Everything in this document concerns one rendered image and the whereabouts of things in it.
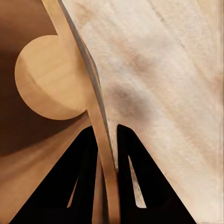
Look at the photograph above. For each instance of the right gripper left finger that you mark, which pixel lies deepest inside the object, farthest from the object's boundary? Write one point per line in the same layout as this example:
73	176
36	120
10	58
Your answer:
48	203

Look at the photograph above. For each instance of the trash can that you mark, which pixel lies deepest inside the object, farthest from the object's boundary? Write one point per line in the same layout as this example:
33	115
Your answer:
49	92

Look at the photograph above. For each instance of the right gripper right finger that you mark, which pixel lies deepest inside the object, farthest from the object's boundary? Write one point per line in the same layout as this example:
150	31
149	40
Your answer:
163	204

